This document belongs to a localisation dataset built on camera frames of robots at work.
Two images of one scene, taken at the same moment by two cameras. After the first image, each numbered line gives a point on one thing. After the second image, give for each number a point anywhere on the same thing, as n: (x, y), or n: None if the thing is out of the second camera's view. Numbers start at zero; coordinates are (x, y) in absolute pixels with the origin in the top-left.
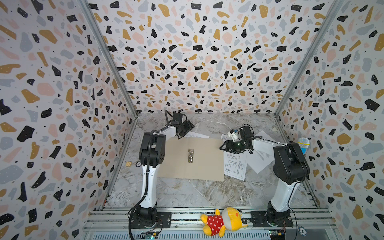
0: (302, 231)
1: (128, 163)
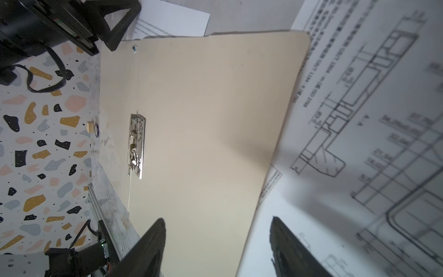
0: None
1: (90, 126)
